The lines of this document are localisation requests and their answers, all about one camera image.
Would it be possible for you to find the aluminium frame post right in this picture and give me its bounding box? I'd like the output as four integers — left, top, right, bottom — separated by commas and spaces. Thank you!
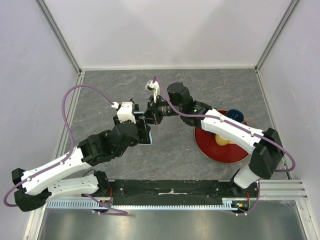
254, 0, 301, 73

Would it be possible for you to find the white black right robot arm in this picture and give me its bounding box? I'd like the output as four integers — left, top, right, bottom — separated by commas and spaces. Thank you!
145, 80, 284, 197

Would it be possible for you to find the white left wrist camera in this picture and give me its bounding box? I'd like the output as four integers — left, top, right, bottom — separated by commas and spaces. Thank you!
111, 101, 136, 124

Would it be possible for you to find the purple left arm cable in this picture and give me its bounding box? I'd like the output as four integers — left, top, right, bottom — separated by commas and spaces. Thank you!
3, 84, 128, 216

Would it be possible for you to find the black phone stand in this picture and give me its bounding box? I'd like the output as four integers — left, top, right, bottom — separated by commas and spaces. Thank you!
129, 98, 140, 112

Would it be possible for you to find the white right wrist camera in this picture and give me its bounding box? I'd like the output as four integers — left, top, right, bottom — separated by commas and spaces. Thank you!
145, 80, 161, 103

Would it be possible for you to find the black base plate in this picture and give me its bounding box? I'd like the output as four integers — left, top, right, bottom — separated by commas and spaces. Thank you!
91, 179, 258, 204

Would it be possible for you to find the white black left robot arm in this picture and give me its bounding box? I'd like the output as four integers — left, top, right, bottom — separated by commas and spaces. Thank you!
11, 112, 156, 212

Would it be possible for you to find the red round tray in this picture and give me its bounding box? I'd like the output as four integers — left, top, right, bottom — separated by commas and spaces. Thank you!
194, 108, 251, 164

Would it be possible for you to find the aluminium front rail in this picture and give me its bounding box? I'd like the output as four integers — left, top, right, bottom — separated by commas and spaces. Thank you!
34, 178, 310, 201

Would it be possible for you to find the phone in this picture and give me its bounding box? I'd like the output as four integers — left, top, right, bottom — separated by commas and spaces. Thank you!
133, 111, 153, 145

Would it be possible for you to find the yellow mug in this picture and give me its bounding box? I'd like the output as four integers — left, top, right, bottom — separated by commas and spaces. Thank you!
215, 134, 234, 146

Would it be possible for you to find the aluminium frame post left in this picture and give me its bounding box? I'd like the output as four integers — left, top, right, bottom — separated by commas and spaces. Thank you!
35, 0, 82, 75

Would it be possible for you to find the aluminium frame post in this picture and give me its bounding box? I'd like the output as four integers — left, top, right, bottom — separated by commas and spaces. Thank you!
254, 0, 301, 73
35, 0, 82, 75

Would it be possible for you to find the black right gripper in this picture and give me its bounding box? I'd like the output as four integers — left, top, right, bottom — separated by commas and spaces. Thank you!
143, 94, 184, 125

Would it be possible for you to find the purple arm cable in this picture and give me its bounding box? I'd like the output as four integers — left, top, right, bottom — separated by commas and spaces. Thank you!
3, 84, 128, 216
153, 74, 297, 217

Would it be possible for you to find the dark blue cup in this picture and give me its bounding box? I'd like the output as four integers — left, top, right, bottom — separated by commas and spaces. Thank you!
226, 109, 245, 123

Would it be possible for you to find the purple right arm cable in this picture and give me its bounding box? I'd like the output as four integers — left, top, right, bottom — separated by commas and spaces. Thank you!
153, 74, 297, 217

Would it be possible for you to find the slotted cable duct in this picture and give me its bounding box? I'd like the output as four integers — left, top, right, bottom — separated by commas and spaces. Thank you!
45, 199, 248, 211

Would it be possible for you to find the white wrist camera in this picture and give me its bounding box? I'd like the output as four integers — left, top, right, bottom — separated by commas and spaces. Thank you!
111, 101, 136, 124
145, 80, 161, 103

